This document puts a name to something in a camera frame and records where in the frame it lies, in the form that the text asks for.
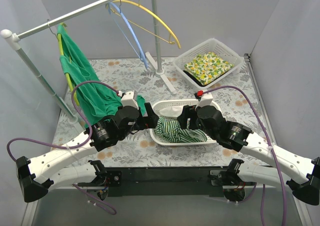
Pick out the green white striped tank top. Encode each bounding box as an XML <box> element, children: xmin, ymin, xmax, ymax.
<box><xmin>153</xmin><ymin>117</ymin><xmax>207</xmax><ymax>143</ymax></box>

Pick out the blue plastic hanger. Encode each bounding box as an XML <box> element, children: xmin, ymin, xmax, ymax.
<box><xmin>105</xmin><ymin>1</ymin><xmax>149</xmax><ymax>70</ymax></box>

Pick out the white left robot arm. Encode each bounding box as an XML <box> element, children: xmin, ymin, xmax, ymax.
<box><xmin>16</xmin><ymin>103</ymin><xmax>159</xmax><ymax>203</ymax></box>

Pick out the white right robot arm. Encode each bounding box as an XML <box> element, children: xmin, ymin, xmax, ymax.
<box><xmin>177</xmin><ymin>106</ymin><xmax>320</xmax><ymax>206</ymax></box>

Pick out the yellow plastic hanger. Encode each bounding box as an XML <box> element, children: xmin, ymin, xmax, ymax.
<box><xmin>106</xmin><ymin>0</ymin><xmax>182</xmax><ymax>49</ymax></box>

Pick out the lime green hanger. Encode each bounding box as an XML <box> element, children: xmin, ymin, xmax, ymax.
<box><xmin>46</xmin><ymin>19</ymin><xmax>81</xmax><ymax>107</ymax></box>

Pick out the white garment in basket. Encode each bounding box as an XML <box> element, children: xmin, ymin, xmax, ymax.
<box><xmin>159</xmin><ymin>106</ymin><xmax>183</xmax><ymax>118</ymax></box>

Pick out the white laundry basket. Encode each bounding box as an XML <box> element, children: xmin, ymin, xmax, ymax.
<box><xmin>149</xmin><ymin>99</ymin><xmax>216</xmax><ymax>147</ymax></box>

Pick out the black folded cloth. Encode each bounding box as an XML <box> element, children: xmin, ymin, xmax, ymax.
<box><xmin>183</xmin><ymin>70</ymin><xmax>206</xmax><ymax>87</ymax></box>

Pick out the lemon print folded cloth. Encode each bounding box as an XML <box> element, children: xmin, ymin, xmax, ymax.
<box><xmin>183</xmin><ymin>52</ymin><xmax>234</xmax><ymax>86</ymax></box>

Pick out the white storage basket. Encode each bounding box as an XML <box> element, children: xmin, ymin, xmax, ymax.
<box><xmin>173</xmin><ymin>38</ymin><xmax>244</xmax><ymax>90</ymax></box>

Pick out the white clothes rack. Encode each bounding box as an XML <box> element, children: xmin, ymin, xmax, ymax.
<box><xmin>0</xmin><ymin>0</ymin><xmax>177</xmax><ymax>147</ymax></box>

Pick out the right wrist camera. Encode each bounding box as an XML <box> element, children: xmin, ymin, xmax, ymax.
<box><xmin>194</xmin><ymin>90</ymin><xmax>213</xmax><ymax>108</ymax></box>

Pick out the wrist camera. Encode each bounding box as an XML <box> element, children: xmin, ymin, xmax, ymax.
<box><xmin>117</xmin><ymin>90</ymin><xmax>139</xmax><ymax>109</ymax></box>
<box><xmin>194</xmin><ymin>90</ymin><xmax>213</xmax><ymax>108</ymax></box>

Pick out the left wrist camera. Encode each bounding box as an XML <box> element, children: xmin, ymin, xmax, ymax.
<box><xmin>117</xmin><ymin>90</ymin><xmax>139</xmax><ymax>109</ymax></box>

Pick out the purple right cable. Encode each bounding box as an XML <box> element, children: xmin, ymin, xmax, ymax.
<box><xmin>204</xmin><ymin>85</ymin><xmax>288</xmax><ymax>226</ymax></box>

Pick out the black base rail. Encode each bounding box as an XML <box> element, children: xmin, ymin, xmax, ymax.
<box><xmin>72</xmin><ymin>165</ymin><xmax>258</xmax><ymax>202</ymax></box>

